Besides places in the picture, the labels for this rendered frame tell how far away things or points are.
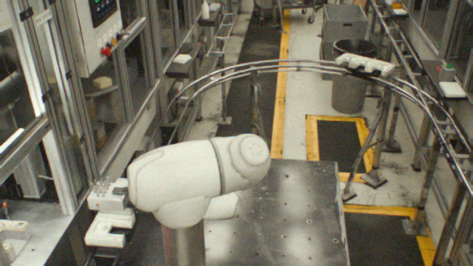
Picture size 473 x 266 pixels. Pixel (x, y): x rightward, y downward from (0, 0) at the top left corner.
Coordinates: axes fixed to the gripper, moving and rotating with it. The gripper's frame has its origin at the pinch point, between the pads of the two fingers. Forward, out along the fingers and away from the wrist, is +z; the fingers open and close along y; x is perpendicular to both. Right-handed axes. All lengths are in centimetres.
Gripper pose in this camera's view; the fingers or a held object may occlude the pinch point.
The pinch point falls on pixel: (123, 196)
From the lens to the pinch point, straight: 165.8
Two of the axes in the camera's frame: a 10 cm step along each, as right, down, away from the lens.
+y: 0.1, -8.5, -5.2
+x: -1.2, 5.1, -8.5
